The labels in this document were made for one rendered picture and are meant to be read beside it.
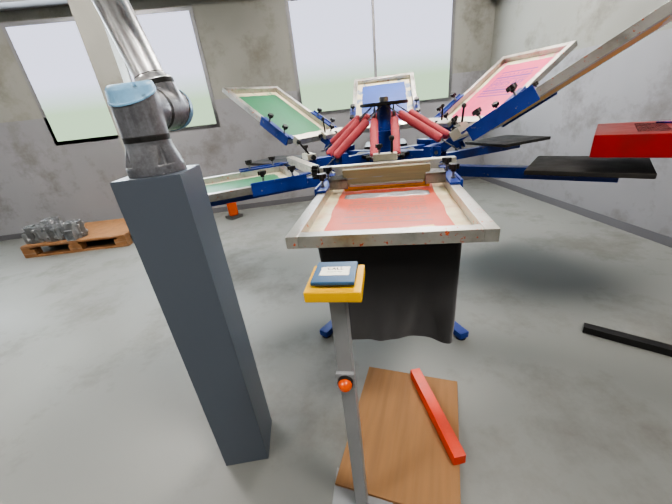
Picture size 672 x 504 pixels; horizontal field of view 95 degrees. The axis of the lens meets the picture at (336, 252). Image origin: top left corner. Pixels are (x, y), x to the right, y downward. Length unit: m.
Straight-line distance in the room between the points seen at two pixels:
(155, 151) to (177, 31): 4.33
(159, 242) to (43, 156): 5.21
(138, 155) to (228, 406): 0.91
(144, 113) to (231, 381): 0.89
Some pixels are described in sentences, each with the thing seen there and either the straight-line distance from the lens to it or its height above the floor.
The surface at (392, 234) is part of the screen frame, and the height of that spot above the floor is 0.99.
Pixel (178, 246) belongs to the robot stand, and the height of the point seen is 1.00.
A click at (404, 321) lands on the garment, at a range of 1.13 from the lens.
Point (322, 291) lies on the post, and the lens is 0.68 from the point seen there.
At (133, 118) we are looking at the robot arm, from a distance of 0.98.
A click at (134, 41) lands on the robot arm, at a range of 1.15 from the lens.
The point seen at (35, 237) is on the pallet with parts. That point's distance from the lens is 5.41.
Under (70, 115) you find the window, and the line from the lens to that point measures 5.83.
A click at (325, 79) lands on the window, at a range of 4.99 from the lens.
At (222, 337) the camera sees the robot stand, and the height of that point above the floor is 0.66.
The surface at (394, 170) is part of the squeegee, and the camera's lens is 1.42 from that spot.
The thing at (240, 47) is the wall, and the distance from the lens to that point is 5.09.
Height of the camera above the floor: 1.31
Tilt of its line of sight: 25 degrees down
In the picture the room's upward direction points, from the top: 6 degrees counter-clockwise
